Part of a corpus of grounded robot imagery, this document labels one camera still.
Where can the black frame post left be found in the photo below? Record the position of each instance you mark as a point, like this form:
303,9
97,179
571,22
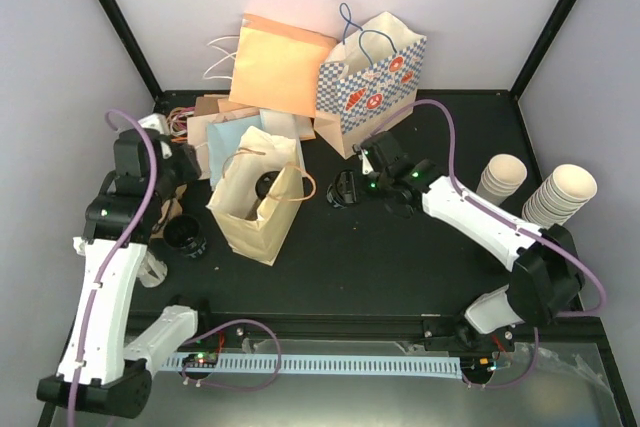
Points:
127,38

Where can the light blue paper bag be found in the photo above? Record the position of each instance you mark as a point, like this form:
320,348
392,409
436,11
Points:
223,139

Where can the tall white cup stack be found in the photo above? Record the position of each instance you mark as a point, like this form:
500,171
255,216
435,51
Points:
562,194

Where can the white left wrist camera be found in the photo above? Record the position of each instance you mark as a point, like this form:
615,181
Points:
157,122

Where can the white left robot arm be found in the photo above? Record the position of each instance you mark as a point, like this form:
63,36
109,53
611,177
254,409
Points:
100,372

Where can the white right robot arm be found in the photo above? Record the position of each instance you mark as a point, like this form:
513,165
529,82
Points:
540,261

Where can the beige kraft paper bag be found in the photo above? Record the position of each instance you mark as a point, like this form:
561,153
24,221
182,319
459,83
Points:
256,231

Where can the black cup with white print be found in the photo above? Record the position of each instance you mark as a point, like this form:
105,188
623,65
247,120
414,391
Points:
184,235

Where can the light blue cable duct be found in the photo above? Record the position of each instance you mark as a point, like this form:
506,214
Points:
293,364

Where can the short white cup stack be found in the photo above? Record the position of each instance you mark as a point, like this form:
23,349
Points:
501,178

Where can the blue checkered paper bag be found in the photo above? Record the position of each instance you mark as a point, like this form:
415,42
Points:
368,80

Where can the black frame post right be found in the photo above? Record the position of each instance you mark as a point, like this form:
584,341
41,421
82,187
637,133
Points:
551,29

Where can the flat brown paper bags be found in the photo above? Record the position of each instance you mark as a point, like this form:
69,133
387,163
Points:
188,123

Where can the orange paper bag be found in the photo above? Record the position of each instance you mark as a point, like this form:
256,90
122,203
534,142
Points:
277,66

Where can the black frame post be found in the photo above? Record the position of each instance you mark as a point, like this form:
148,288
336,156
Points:
127,38
551,29

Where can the black lidded coffee cup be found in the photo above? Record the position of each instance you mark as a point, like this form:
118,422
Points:
343,190

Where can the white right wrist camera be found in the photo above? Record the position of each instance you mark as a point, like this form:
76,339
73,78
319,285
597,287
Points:
366,167

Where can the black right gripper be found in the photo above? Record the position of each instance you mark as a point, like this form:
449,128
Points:
362,191

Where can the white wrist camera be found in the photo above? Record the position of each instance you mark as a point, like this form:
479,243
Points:
157,122
366,167

